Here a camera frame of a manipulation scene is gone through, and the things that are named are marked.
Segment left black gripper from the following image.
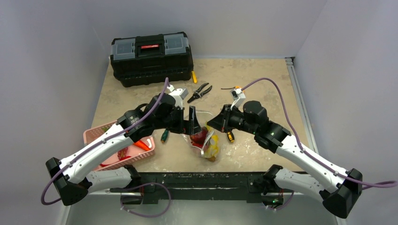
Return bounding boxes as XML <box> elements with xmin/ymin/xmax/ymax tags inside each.
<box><xmin>154</xmin><ymin>104</ymin><xmax>201</xmax><ymax>135</ymax></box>

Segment clear zip top bag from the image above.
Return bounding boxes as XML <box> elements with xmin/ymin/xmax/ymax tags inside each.
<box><xmin>182</xmin><ymin>110</ymin><xmax>221</xmax><ymax>162</ymax></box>

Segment yellow toy banana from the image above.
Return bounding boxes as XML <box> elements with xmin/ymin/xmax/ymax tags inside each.
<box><xmin>203</xmin><ymin>135</ymin><xmax>220</xmax><ymax>158</ymax></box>

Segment pink toy grape bunch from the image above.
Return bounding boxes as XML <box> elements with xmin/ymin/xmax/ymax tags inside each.
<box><xmin>117</xmin><ymin>148</ymin><xmax>130</xmax><ymax>161</ymax></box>

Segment dark red toy pepper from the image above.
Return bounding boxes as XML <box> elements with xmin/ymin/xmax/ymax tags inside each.
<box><xmin>190</xmin><ymin>127</ymin><xmax>208</xmax><ymax>148</ymax></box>

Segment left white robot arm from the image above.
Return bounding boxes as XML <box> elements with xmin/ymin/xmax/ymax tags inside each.
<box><xmin>41</xmin><ymin>93</ymin><xmax>201</xmax><ymax>206</ymax></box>

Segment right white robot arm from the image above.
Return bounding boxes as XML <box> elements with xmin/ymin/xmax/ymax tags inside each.
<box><xmin>207</xmin><ymin>100</ymin><xmax>363</xmax><ymax>219</ymax></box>

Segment orange tape measure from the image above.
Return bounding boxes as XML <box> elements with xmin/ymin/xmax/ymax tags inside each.
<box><xmin>221</xmin><ymin>86</ymin><xmax>241</xmax><ymax>90</ymax></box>

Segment pink perforated plastic basket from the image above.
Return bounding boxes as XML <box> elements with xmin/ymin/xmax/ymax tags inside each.
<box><xmin>83</xmin><ymin>121</ymin><xmax>155</xmax><ymax>171</ymax></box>

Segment orange toy carrot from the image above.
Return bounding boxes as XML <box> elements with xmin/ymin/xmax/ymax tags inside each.
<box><xmin>133</xmin><ymin>140</ymin><xmax>151</xmax><ymax>151</ymax></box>

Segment red toy chili pepper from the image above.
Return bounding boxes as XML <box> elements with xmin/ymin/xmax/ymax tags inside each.
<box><xmin>100</xmin><ymin>156</ymin><xmax>131</xmax><ymax>167</ymax></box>

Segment black plastic toolbox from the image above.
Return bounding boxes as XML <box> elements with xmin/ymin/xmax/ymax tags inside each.
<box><xmin>110</xmin><ymin>32</ymin><xmax>194</xmax><ymax>88</ymax></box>

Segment yellow black handled screwdriver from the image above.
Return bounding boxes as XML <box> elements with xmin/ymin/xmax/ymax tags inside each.
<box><xmin>226</xmin><ymin>131</ymin><xmax>235</xmax><ymax>143</ymax></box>

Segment green handled screwdriver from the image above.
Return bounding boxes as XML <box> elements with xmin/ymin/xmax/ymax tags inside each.
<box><xmin>161</xmin><ymin>129</ymin><xmax>169</xmax><ymax>143</ymax></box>

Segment black handled pliers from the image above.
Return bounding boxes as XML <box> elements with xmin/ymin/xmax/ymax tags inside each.
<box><xmin>187</xmin><ymin>82</ymin><xmax>213</xmax><ymax>103</ymax></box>

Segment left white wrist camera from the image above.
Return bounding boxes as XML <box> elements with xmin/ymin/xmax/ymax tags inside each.
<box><xmin>167</xmin><ymin>85</ymin><xmax>189</xmax><ymax>109</ymax></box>

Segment yellow handled tool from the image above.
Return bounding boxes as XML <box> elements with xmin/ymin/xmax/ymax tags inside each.
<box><xmin>191</xmin><ymin>71</ymin><xmax>198</xmax><ymax>83</ymax></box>

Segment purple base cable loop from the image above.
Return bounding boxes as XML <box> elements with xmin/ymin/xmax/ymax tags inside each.
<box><xmin>120</xmin><ymin>180</ymin><xmax>174</xmax><ymax>218</ymax></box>

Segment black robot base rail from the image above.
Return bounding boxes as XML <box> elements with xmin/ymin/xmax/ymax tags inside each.
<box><xmin>110</xmin><ymin>172</ymin><xmax>291</xmax><ymax>207</ymax></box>

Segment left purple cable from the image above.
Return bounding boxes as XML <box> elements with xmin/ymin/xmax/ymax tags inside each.
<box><xmin>40</xmin><ymin>77</ymin><xmax>170</xmax><ymax>206</ymax></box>

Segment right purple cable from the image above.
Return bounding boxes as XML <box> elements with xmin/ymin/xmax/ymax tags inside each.
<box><xmin>242</xmin><ymin>77</ymin><xmax>398</xmax><ymax>189</ymax></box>

